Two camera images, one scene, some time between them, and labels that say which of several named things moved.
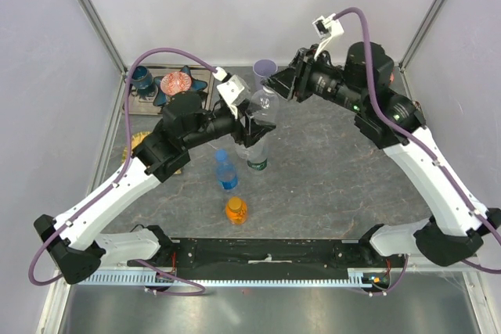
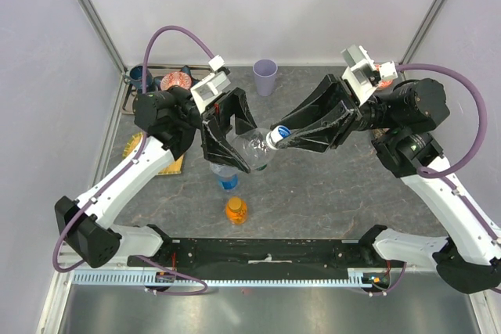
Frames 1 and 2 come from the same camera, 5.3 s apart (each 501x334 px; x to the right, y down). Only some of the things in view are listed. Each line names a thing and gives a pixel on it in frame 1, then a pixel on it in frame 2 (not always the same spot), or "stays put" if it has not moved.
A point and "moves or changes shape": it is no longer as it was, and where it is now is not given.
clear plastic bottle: (264, 105) moves or changes shape
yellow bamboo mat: (135, 139) stays put
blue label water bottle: (225, 171) stays put
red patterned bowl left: (174, 82) stays put
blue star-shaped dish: (161, 97) stays put
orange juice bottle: (236, 210) stays put
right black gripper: (301, 67) → (330, 131)
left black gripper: (256, 129) → (217, 117)
